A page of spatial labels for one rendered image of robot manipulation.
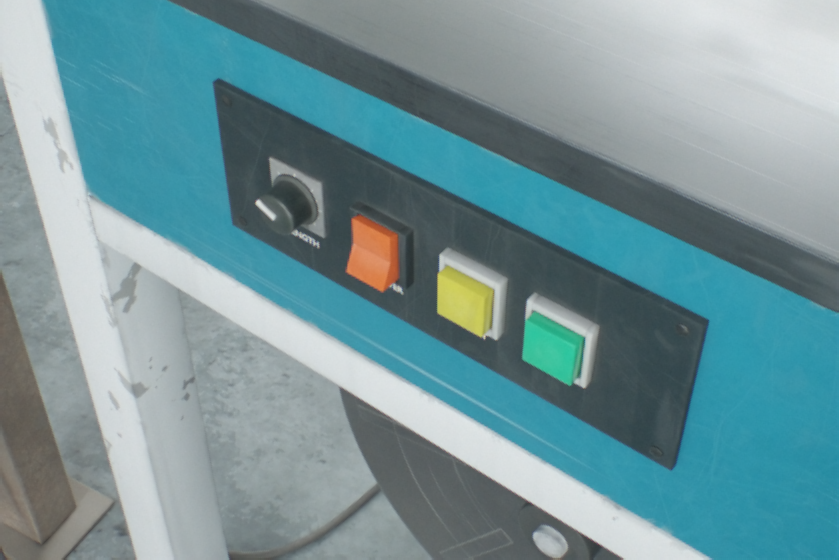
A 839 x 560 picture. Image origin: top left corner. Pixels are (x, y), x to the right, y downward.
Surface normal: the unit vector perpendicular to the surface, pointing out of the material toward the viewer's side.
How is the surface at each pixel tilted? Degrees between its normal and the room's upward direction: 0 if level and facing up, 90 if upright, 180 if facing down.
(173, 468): 90
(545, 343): 90
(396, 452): 90
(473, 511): 90
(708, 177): 0
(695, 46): 0
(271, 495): 0
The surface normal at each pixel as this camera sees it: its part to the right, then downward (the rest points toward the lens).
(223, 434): 0.00, -0.73
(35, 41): -0.61, 0.55
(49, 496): 0.87, 0.34
